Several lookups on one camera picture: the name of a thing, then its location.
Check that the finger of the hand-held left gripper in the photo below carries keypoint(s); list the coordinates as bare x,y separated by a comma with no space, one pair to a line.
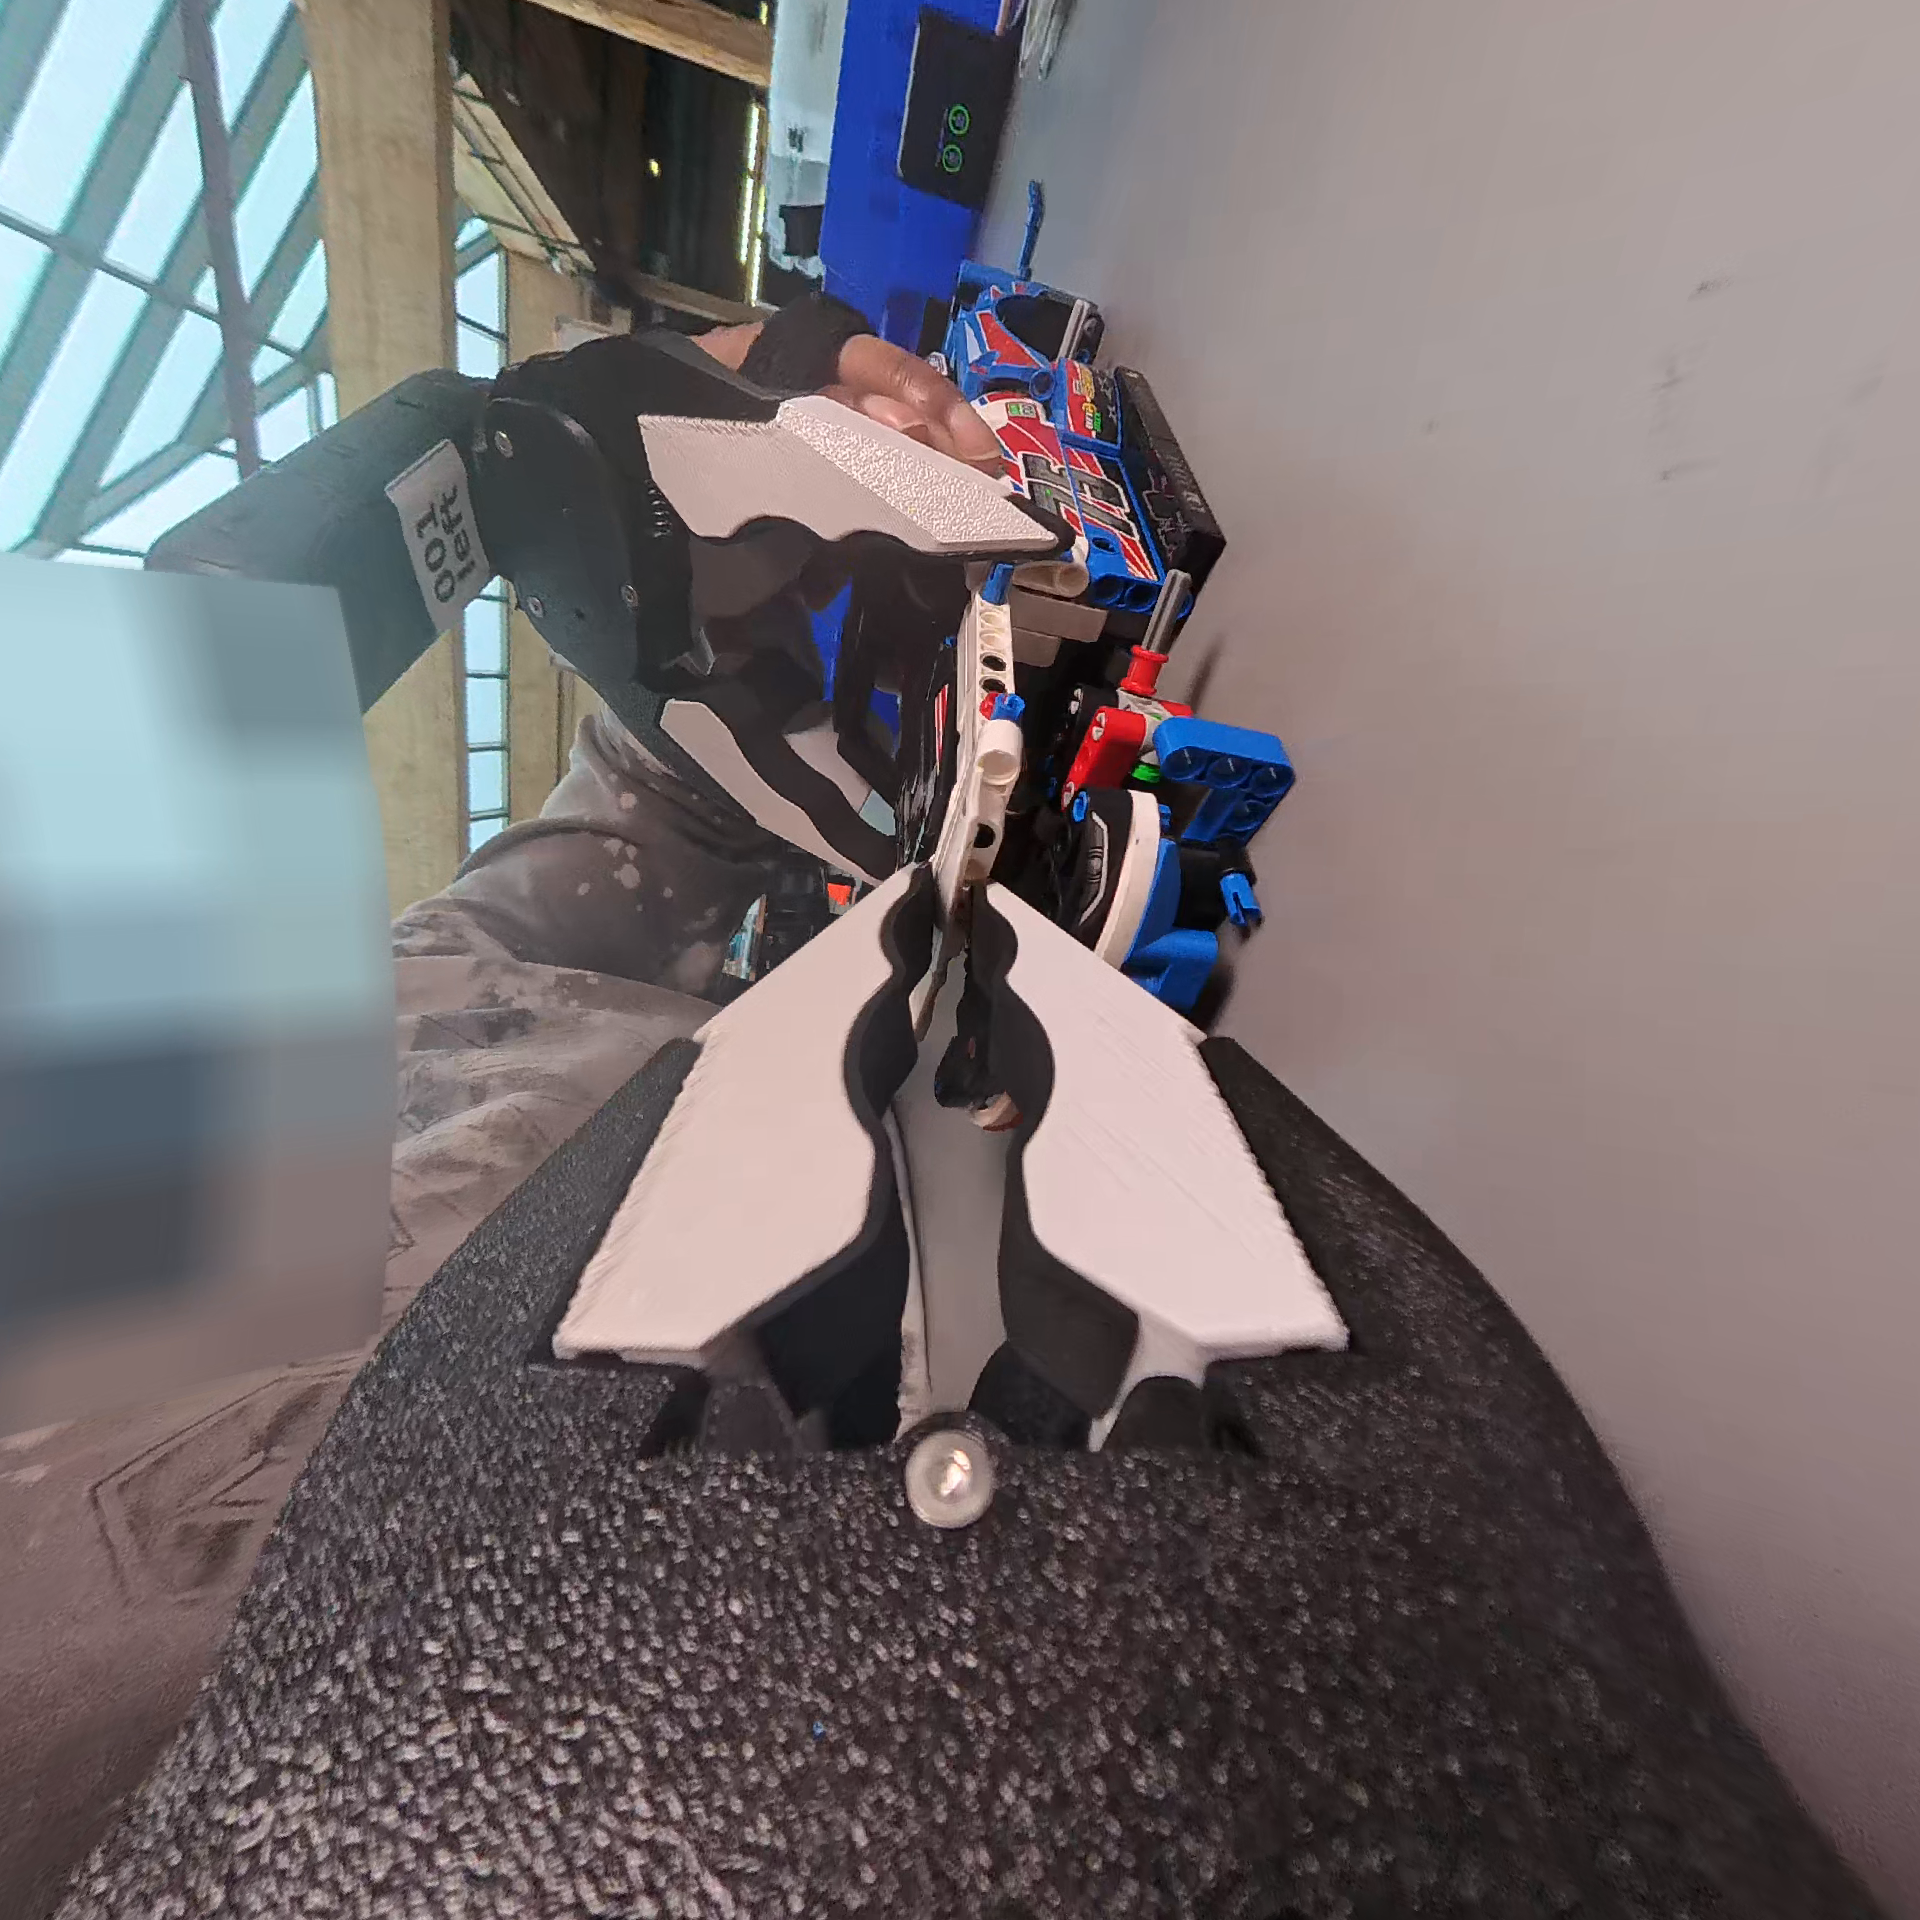
855,464
780,795

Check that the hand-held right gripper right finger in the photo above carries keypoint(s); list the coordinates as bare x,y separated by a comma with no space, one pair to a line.
1171,1185

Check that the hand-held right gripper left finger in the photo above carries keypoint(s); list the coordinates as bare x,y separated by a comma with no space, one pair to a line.
735,1185

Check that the white perforated brick beam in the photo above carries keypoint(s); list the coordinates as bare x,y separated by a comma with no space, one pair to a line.
984,705

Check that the white blue red brick car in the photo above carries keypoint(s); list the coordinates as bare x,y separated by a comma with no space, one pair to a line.
1109,511

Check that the person's left forearm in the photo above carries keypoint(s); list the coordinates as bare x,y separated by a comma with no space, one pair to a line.
600,931

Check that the person's left hand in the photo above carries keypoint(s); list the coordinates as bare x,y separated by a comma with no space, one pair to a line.
886,382

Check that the blue plastic box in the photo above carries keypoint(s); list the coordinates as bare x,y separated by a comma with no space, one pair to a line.
870,225

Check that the white packet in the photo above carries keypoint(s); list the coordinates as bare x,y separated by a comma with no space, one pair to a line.
799,135

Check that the black device green icons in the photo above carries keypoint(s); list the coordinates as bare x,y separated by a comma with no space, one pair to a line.
954,112

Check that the wooden post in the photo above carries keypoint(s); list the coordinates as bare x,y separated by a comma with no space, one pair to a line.
383,194

